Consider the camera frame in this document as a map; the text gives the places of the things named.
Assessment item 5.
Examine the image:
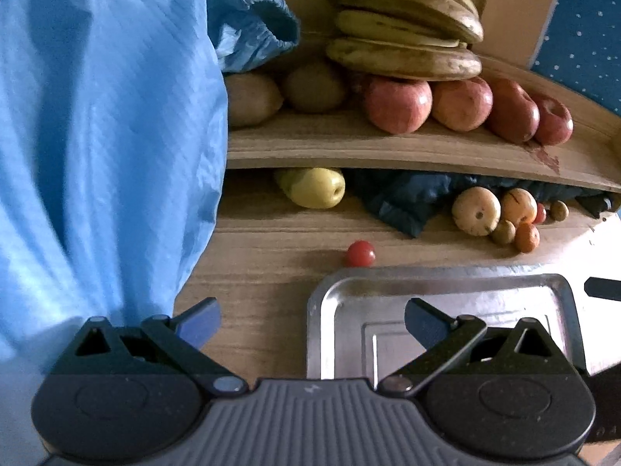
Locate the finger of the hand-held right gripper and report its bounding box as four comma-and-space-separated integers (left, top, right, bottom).
583, 276, 621, 300

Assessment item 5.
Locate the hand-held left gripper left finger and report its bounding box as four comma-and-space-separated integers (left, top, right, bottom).
49, 297, 248, 395

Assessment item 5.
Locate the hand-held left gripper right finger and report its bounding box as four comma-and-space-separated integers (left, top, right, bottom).
377, 297, 580, 395

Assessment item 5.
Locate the metal tray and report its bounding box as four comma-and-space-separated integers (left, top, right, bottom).
307, 266, 588, 382

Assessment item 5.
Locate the small orange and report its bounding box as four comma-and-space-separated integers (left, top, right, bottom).
514, 223, 541, 253

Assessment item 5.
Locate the pale yellow apple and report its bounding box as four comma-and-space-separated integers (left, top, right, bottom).
451, 186, 501, 237

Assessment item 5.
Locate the orange-yellow apple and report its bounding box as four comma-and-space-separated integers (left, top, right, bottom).
500, 188, 538, 226

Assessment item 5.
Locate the dark navy cloth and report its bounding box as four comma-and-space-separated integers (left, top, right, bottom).
347, 170, 612, 238

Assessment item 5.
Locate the red apple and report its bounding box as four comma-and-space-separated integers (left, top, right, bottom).
485, 78, 541, 144
431, 77, 494, 132
531, 94, 574, 146
364, 77, 434, 135

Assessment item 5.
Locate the wooden shelf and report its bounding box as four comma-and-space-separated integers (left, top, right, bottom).
226, 51, 621, 194

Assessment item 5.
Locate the light blue garment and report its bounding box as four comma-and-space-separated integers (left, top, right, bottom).
0, 0, 230, 365

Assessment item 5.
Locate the brown kiwi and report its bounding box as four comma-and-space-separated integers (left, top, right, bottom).
283, 61, 347, 113
226, 73, 284, 128

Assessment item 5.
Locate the blue white-dotted cloth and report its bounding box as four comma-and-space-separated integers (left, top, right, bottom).
531, 0, 621, 112

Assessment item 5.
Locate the bunch of bananas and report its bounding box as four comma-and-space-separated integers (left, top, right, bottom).
326, 0, 485, 82

